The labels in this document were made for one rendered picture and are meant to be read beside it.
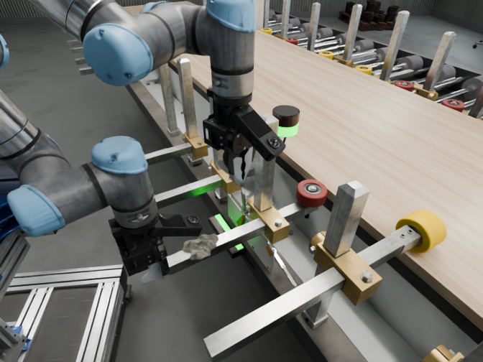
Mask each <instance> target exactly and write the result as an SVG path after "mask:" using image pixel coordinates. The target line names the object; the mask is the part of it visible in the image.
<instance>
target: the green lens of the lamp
mask: <svg viewBox="0 0 483 362"><path fill-rule="evenodd" d="M298 124H299V122H298ZM298 124H297V125H296V126H294V127H290V128H283V127H278V134H277V135H278V136H282V137H289V136H294V135H296V134H297V132H298Z"/></svg>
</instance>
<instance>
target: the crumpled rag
mask: <svg viewBox="0 0 483 362"><path fill-rule="evenodd" d="M218 241H219V238H218V236H217V235H216V234H214V233H213V234H211V235H206V234H202V235H201V236H200V237H199V238H198V239H196V240H188V241H186V242H185V243H184V247H183V251H184V252H186V253H190V254H191V255H190V260H193V261H194V260H202V259H203V258H204V257H206V256H210V255H211V250H212V249H214V248H216V244H217V242H218Z"/></svg>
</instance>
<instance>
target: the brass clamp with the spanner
mask: <svg viewBox="0 0 483 362"><path fill-rule="evenodd" d="M247 205H248V206H249V207H250V210H251V213H250V214H249V216H250V218H251V219H252V220H256V219H258V218H260V219H261V221H262V222H263V223H264V224H265V233H264V235H265V236H266V237H267V238H268V240H269V241H270V242H271V244H274V243H277V242H278V241H281V240H283V239H285V238H287V237H288V234H289V228H290V224H289V223H288V222H287V221H286V220H285V219H284V218H283V217H282V216H281V214H280V213H279V212H278V211H277V210H276V209H275V208H274V207H273V206H272V207H271V208H269V209H266V210H263V211H262V212H260V211H259V210H258V209H257V208H256V206H255V205H254V197H251V198H250V199H249V200H248V201H247ZM278 218H279V219H281V220H282V223H283V225H282V226H281V227H277V226H275V221H276V219H278Z"/></svg>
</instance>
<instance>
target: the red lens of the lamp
mask: <svg viewBox="0 0 483 362"><path fill-rule="evenodd" d="M274 109H275V108H273V110H274ZM273 110H272V115H273V116H274V117H275V118H276V119H278V120H279V126H284V127H290V126H295V125H297V124H298V122H299V118H300V110H299V109H298V111H299V113H298V114H297V116H291V117H284V116H278V115H276V114H275V113H274V111H273Z"/></svg>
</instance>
